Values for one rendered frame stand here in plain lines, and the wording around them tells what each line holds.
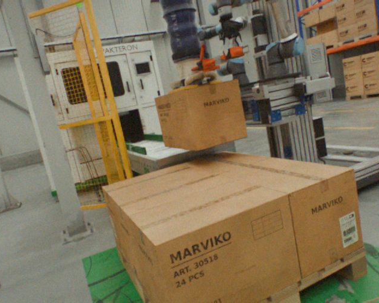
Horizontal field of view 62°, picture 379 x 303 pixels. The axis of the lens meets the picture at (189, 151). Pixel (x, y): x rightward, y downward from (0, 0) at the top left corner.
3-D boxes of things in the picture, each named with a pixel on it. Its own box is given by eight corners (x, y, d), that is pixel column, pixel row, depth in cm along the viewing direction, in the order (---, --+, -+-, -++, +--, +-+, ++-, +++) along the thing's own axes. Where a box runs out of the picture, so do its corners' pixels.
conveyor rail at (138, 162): (109, 158, 457) (106, 145, 454) (112, 157, 459) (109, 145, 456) (160, 184, 247) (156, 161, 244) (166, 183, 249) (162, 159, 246)
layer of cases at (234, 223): (115, 240, 225) (101, 186, 219) (233, 197, 263) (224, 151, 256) (178, 345, 116) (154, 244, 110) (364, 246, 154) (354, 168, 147)
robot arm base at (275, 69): (279, 76, 239) (277, 62, 238) (293, 73, 225) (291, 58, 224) (263, 79, 233) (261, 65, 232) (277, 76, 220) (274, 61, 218)
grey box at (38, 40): (44, 75, 283) (35, 41, 278) (50, 74, 285) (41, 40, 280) (44, 71, 265) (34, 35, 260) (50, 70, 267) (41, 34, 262)
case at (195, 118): (164, 146, 257) (153, 97, 251) (207, 135, 273) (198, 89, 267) (197, 151, 203) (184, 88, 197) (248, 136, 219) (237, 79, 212)
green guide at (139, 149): (108, 148, 456) (107, 142, 455) (115, 146, 460) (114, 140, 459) (137, 157, 310) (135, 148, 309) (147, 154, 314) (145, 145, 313)
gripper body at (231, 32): (231, 40, 181) (227, 18, 179) (239, 36, 173) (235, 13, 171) (219, 41, 178) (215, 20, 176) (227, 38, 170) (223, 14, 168)
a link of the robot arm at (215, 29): (254, 26, 282) (222, 36, 251) (244, 29, 290) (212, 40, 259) (251, 12, 279) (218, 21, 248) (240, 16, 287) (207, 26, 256)
